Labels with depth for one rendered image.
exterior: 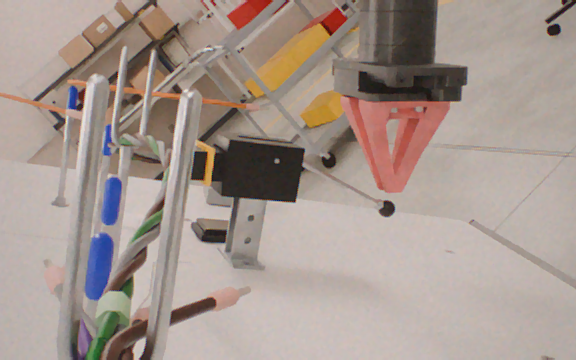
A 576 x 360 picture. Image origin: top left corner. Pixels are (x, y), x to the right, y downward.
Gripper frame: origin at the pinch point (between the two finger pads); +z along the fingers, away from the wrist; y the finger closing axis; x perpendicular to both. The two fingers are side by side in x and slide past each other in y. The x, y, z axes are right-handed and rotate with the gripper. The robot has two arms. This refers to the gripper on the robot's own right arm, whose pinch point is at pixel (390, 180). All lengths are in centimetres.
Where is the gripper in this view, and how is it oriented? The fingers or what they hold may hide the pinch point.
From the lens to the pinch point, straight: 56.9
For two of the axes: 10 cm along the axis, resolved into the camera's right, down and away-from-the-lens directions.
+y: 3.4, 2.2, -9.2
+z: -0.2, 9.7, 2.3
